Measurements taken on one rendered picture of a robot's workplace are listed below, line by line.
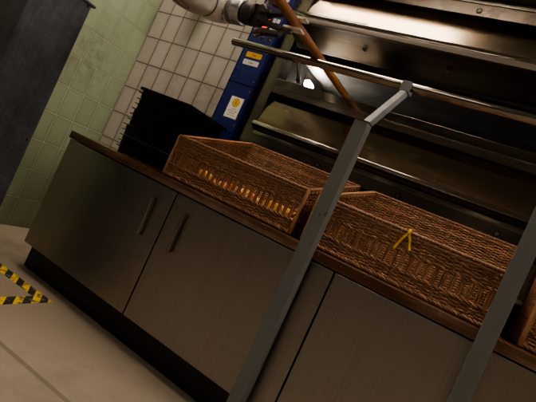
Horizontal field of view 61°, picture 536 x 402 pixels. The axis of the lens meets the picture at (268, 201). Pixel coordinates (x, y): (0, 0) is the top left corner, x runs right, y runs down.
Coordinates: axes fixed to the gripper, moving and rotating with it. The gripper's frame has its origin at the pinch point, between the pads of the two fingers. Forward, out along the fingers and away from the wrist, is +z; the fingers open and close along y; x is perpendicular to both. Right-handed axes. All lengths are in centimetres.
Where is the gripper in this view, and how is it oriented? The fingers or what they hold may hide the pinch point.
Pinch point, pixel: (296, 24)
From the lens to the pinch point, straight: 155.0
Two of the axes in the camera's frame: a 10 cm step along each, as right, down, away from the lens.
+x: -4.2, -1.9, -8.9
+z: 8.1, 3.7, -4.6
